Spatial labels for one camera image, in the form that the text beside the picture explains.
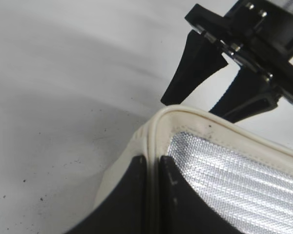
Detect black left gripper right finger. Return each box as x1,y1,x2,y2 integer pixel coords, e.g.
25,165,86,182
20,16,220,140
159,156,238,234

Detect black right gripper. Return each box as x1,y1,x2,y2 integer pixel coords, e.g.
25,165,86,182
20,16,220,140
161,0,293,123

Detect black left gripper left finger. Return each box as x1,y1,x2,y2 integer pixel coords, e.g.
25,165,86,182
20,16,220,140
68,155,147,234

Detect cream bag with silver panel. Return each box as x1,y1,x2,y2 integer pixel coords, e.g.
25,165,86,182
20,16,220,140
93,105,293,234

